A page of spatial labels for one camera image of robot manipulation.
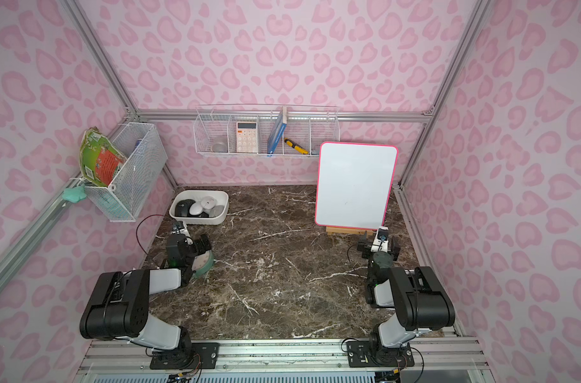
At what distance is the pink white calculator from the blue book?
0.21 feet

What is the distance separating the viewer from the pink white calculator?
0.97 meters

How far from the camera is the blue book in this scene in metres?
0.87
